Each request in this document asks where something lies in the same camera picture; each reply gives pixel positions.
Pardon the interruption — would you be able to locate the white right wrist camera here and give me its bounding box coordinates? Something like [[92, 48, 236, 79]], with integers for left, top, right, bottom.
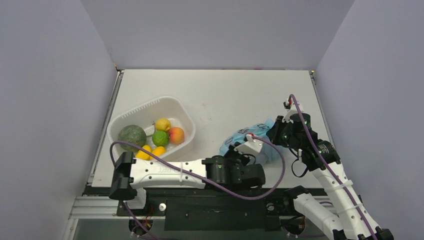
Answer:
[[282, 97, 299, 123]]

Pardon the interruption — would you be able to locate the green fake melon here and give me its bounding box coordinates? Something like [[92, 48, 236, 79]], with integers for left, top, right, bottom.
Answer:
[[118, 124, 147, 147]]

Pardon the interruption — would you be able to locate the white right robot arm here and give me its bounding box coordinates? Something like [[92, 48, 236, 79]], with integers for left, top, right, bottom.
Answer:
[[266, 113, 394, 240]]

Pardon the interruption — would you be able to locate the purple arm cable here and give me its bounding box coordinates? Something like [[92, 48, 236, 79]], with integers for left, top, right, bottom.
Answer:
[[288, 94, 379, 240], [109, 133, 286, 239]]

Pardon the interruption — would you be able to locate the yellow fake lemon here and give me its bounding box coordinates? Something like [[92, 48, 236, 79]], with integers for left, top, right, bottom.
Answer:
[[154, 118, 172, 132]]

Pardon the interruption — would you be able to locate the orange fake peach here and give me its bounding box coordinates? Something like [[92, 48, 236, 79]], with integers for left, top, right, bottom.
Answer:
[[168, 126, 185, 145]]

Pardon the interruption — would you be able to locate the yellow fake mango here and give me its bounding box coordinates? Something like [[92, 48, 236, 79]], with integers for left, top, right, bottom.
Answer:
[[135, 145, 167, 161]]

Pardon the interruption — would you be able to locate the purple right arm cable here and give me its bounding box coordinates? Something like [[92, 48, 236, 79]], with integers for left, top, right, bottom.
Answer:
[[288, 94, 379, 240]]

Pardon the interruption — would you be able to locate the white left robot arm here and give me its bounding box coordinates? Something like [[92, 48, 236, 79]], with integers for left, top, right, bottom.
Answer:
[[108, 151, 266, 215]]

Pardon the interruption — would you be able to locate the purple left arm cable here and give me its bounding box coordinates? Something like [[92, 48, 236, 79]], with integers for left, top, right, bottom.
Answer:
[[109, 133, 286, 239]]

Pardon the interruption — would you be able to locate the aluminium table edge rail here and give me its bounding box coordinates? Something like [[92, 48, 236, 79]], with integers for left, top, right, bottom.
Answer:
[[308, 70, 335, 149]]

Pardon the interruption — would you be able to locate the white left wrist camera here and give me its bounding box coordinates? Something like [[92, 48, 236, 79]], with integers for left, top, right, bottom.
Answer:
[[234, 133, 263, 156]]

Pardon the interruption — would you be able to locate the light blue printed plastic bag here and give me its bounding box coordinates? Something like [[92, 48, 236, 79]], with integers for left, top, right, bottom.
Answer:
[[219, 119, 282, 165]]

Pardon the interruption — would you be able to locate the left aluminium table rail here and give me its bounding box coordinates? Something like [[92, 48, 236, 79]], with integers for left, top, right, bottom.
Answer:
[[86, 69, 125, 186]]

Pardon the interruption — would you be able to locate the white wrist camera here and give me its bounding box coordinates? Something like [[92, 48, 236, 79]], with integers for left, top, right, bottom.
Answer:
[[282, 97, 299, 123], [234, 133, 263, 156]]

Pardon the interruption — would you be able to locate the green fake lime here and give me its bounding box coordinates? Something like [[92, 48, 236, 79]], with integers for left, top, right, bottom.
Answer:
[[151, 130, 169, 147]]

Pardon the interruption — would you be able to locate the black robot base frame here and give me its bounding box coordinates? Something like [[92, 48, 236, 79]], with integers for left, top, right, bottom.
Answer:
[[82, 185, 332, 233]]

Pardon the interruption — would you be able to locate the white plastic basket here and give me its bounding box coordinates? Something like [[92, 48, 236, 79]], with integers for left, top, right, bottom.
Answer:
[[106, 96, 196, 162]]

